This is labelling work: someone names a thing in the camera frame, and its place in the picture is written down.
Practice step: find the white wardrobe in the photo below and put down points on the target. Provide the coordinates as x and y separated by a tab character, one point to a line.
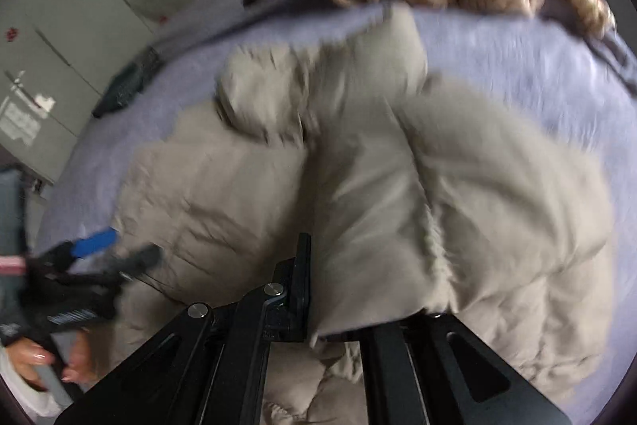
54	31

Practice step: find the person's left hand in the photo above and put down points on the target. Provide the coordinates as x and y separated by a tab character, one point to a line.
74	363

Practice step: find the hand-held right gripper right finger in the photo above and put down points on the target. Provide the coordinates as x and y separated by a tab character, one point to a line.
398	365

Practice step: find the lavender embossed bed blanket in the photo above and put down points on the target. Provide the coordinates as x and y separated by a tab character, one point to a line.
522	71

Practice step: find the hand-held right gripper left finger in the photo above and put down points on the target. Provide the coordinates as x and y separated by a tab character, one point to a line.
302	290

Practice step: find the beige puffer jacket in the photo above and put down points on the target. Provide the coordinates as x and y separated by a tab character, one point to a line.
378	186

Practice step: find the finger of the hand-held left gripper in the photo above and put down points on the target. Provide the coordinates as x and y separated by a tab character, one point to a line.
97	241
142	258

